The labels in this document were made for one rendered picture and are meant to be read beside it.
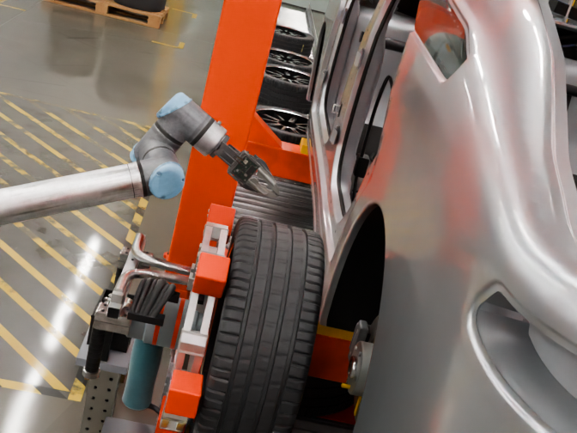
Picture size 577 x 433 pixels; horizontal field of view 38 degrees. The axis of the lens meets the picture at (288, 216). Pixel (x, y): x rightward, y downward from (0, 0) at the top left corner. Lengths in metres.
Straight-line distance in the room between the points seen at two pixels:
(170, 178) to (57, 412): 1.51
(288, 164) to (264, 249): 2.49
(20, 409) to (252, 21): 1.72
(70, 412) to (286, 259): 1.48
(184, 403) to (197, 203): 0.79
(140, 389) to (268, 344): 0.65
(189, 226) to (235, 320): 0.68
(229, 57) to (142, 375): 0.96
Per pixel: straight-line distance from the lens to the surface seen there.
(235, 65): 2.46
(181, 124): 2.14
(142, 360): 2.49
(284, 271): 2.07
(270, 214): 4.79
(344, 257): 2.60
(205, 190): 2.57
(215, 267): 2.00
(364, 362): 2.28
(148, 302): 2.08
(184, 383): 2.03
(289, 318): 2.02
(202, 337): 2.04
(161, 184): 2.03
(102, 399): 3.15
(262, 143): 4.55
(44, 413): 3.32
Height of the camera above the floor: 2.03
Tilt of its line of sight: 22 degrees down
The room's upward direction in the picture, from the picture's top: 15 degrees clockwise
